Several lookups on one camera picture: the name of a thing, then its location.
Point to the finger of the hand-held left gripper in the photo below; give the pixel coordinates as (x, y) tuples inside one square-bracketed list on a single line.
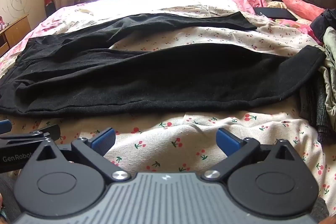
[(5, 126), (50, 132)]

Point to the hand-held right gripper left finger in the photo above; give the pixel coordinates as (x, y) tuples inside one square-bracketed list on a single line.
[(105, 138)]

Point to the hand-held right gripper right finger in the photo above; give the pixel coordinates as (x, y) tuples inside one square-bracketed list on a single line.
[(227, 140)]

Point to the black pants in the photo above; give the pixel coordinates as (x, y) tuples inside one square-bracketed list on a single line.
[(157, 77)]

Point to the cherry print bedsheet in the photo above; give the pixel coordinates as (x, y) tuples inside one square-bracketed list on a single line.
[(183, 132)]

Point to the wooden cabinet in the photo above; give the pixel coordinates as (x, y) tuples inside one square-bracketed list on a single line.
[(15, 32)]

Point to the grey plaid cloth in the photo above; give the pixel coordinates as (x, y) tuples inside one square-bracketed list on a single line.
[(317, 108)]

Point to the pink patterned cloth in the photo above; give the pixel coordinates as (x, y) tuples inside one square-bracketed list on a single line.
[(2, 23)]

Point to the pink floral quilt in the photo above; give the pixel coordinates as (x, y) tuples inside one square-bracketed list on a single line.
[(39, 27)]

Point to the pale green cloth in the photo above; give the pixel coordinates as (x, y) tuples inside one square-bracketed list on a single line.
[(330, 69)]

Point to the red bag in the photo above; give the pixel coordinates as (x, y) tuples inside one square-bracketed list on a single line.
[(49, 1)]

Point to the black tablet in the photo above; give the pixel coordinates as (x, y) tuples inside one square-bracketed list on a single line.
[(275, 14)]

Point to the dark jacket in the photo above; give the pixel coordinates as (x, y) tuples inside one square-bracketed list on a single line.
[(323, 22)]

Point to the pink pillow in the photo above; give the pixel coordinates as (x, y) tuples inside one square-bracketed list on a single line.
[(302, 7)]

